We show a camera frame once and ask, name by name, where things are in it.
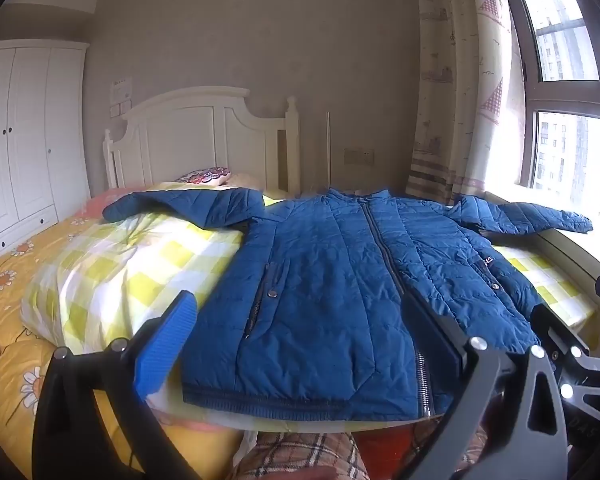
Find wall socket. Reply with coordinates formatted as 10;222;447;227
343;147;376;166

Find blue quilted jacket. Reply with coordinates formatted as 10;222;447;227
102;186;595;422

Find white wall paper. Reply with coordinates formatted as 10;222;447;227
110;77;133;103

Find windowsill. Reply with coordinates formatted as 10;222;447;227
480;187;600;283

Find white bed headboard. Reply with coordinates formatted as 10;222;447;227
102;86;301;197

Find yellow floral bed sheet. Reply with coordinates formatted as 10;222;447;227
0;192;246;480

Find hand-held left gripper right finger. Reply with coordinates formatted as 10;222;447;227
391;294;569;480

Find printed beige curtain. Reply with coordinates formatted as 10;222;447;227
405;0;527;207

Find window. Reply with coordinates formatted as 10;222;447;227
500;0;600;222

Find colourful patterned pillow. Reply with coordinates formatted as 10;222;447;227
175;167;232;187

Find peach pillow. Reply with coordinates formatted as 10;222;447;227
224;172;263;192

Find yellow white checkered blanket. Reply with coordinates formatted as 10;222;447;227
21;182;599;413

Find person's plaid pants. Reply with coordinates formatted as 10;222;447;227
231;416;486;480

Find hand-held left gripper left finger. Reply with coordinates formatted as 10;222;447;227
32;289;202;480

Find white wardrobe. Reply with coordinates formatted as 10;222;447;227
0;40;92;267

